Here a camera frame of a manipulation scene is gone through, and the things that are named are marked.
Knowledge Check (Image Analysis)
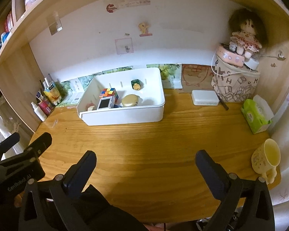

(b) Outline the cream round compact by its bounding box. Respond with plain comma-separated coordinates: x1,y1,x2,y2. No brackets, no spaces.
122,94,139,107

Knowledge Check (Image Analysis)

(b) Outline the white soap box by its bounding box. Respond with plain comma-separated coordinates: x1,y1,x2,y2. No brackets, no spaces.
192,90,219,106

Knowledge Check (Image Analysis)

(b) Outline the white instant camera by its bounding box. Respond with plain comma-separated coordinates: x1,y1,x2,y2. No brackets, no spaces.
97,96,115,110

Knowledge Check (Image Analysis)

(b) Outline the green tissue pack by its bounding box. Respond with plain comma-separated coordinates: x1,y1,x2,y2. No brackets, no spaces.
241,94,274,134

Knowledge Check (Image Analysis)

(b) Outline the plush doll brown hair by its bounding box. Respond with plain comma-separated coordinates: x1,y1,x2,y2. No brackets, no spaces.
228,8,268,60

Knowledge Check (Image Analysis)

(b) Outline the white plastic storage bin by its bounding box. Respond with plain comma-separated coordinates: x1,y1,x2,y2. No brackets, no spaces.
76,67,165,126

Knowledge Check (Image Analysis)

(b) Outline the yellow pony wall sticker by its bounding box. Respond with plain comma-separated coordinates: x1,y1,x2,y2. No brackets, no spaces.
138,23,152,37

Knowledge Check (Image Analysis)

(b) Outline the white spray bottle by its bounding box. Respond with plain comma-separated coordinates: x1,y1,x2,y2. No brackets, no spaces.
31,102,47,121

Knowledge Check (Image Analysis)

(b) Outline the beige letter print bag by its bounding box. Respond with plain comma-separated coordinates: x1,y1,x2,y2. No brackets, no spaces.
211,56,260,102

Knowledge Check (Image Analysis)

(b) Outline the multicolour puzzle cube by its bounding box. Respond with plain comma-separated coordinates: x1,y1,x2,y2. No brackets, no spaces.
99,88,119,103

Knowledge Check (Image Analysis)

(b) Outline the green yellow small toy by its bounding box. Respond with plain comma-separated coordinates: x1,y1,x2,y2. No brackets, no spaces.
131,79,141,91

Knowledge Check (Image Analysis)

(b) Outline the pink polka dot case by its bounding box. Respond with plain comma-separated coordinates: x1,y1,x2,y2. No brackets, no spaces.
216,44,245,67

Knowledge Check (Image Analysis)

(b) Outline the cream ceramic mug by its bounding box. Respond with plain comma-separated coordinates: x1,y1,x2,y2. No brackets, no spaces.
251,139,281,184

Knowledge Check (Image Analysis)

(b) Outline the white blue tube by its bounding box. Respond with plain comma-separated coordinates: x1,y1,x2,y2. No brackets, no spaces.
36,91,44,102

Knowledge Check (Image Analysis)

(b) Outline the pink correction tape dispenser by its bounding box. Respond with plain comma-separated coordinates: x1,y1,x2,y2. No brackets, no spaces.
87,103,96,111

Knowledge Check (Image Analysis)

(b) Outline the black pen on table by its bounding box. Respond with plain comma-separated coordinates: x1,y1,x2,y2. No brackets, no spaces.
217,95,229,110

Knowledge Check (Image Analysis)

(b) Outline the pink square wall sticker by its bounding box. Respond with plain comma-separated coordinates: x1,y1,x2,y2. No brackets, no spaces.
115,38,134,55

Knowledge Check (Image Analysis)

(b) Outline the green grape printed cardboard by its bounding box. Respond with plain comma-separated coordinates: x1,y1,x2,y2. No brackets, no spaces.
55,63,183,108

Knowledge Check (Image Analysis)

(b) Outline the brown paper cartoon bag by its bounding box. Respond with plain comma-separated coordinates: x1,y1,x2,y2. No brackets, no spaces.
180,64,213,93

